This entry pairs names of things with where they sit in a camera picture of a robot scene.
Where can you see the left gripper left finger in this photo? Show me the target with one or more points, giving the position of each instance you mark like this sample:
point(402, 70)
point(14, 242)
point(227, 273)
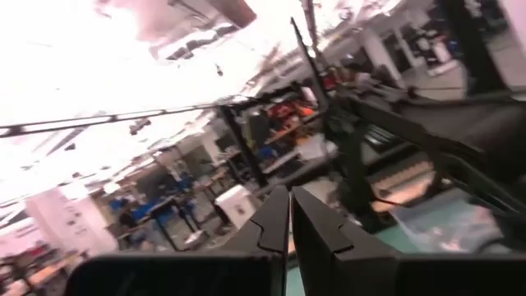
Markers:
point(185, 275)

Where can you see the white waste bin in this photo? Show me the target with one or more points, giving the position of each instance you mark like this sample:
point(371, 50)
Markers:
point(236, 205)

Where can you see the black pole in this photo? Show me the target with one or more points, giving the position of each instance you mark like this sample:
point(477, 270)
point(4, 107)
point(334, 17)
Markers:
point(242, 144)

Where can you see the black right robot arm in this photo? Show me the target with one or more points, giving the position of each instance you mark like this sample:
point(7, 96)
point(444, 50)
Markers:
point(472, 131)

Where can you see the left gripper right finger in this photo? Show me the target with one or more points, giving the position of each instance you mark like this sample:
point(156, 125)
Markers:
point(390, 275)

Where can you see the white building pillar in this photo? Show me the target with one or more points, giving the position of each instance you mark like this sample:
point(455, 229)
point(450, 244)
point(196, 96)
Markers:
point(382, 57)

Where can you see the black metal table frame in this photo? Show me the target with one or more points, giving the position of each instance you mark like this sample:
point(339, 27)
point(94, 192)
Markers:
point(353, 172)

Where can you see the clear plastic bin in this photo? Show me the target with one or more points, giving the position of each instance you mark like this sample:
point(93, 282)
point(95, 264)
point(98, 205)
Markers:
point(448, 224)

